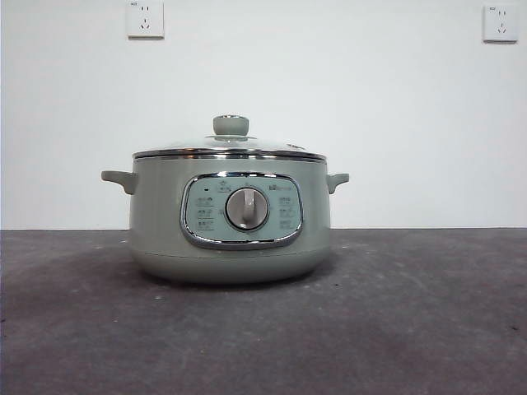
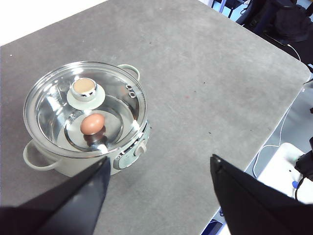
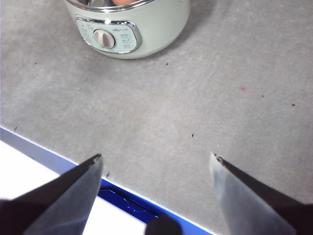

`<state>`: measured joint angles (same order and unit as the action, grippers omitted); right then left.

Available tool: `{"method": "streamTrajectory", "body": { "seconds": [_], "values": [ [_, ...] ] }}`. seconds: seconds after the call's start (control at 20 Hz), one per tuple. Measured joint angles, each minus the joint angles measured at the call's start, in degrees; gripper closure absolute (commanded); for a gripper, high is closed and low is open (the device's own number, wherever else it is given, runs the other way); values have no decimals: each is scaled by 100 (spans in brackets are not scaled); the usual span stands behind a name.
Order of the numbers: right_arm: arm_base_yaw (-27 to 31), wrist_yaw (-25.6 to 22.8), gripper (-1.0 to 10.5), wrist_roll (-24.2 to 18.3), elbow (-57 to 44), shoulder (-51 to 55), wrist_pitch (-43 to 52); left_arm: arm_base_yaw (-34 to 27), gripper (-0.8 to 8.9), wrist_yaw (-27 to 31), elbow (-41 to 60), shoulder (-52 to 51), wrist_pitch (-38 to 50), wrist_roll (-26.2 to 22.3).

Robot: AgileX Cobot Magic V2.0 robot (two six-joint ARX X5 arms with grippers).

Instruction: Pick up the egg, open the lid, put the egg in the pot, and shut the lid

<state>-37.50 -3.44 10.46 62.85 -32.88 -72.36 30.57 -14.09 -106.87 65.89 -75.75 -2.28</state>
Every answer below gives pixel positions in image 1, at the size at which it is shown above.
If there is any glass lid with green knob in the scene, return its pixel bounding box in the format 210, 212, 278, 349
132, 114, 326, 160

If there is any sage green electric cooking pot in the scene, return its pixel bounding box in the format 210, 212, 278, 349
100, 156, 351, 284

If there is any white wall socket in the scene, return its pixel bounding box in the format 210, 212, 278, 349
125, 0, 166, 41
482, 3, 519, 44

